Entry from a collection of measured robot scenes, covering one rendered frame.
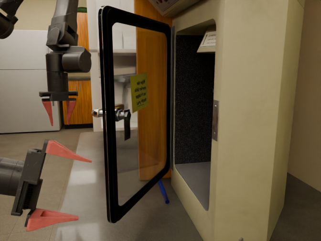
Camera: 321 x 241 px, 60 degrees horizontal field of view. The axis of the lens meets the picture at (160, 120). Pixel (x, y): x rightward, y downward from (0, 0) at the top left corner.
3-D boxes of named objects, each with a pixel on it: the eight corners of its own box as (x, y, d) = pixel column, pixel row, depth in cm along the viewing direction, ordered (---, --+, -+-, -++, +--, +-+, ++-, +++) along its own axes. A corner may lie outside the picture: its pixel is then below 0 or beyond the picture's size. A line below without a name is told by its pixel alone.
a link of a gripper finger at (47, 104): (71, 126, 81) (69, 93, 79) (45, 128, 77) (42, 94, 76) (68, 123, 87) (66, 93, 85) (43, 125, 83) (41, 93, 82)
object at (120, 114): (132, 138, 54) (131, 109, 52) (126, 141, 52) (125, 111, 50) (123, 136, 54) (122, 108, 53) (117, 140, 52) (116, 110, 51)
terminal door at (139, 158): (169, 170, 80) (170, 24, 72) (110, 227, 53) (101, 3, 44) (166, 169, 81) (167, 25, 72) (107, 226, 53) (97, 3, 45)
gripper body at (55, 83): (78, 97, 81) (77, 71, 79) (40, 99, 76) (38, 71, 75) (74, 96, 86) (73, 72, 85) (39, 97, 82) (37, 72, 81)
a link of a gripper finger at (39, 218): (85, 192, 45) (23, 182, 42) (74, 238, 44) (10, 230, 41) (85, 185, 51) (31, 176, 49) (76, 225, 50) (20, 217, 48)
